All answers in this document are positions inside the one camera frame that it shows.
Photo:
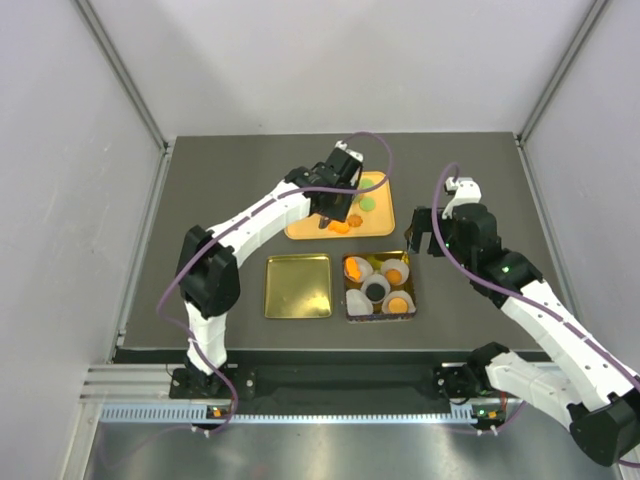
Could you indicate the bottom right paper cup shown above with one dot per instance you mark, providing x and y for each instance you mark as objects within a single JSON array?
[{"x": 402, "y": 294}]

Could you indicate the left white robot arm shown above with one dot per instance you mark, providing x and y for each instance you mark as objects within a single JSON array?
[{"x": 210, "y": 259}]

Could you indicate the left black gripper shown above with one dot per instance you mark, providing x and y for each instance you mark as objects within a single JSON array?
[{"x": 338, "y": 214}]

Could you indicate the fish shaped cookie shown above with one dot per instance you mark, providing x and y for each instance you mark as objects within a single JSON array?
[
  {"x": 337, "y": 227},
  {"x": 352, "y": 269}
]

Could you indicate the bottom left paper cup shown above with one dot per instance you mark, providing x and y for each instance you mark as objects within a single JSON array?
[{"x": 357, "y": 303}]

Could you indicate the black sandwich cookie bottom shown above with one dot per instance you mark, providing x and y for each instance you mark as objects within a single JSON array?
[{"x": 375, "y": 292}]

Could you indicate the green cookie lower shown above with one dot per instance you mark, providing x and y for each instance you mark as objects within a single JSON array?
[{"x": 367, "y": 204}]

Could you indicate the chocolate chip cookie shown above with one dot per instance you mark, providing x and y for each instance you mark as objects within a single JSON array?
[{"x": 394, "y": 277}]

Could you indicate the green cookie upper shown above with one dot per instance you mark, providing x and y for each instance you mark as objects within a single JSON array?
[{"x": 365, "y": 183}]

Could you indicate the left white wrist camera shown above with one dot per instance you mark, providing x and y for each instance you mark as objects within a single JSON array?
[{"x": 345, "y": 147}]

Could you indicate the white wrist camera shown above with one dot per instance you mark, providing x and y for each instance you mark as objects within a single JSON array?
[
  {"x": 462, "y": 190},
  {"x": 345, "y": 147}
]

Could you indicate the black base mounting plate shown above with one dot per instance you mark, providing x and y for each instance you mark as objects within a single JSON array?
[{"x": 315, "y": 382}]

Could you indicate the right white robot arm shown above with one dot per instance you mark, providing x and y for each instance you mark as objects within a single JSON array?
[{"x": 595, "y": 397}]

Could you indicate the orange swirl cookie lower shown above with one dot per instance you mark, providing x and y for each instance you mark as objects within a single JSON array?
[{"x": 354, "y": 221}]

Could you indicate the gold tin lid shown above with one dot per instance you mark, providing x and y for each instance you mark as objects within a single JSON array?
[{"x": 298, "y": 286}]

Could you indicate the top right paper cup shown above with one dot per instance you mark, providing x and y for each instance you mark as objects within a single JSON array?
[{"x": 397, "y": 264}]

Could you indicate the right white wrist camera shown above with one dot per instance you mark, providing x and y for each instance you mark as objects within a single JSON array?
[{"x": 462, "y": 190}]

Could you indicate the green cookie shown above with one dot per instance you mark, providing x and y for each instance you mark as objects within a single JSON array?
[
  {"x": 367, "y": 204},
  {"x": 365, "y": 183}
]

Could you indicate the round dotted biscuit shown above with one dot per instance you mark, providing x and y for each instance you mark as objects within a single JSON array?
[{"x": 398, "y": 305}]

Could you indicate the metal tongs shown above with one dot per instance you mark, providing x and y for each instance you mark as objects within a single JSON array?
[{"x": 324, "y": 223}]

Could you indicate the orange plastic tray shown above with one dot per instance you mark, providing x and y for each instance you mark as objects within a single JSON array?
[{"x": 376, "y": 223}]

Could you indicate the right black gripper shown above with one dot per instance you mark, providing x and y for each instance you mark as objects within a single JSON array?
[{"x": 423, "y": 222}]

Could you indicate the gold cookie tin box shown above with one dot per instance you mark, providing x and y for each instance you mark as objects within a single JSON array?
[{"x": 376, "y": 259}]

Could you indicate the center paper cup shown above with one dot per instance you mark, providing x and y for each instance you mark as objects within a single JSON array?
[{"x": 376, "y": 278}]

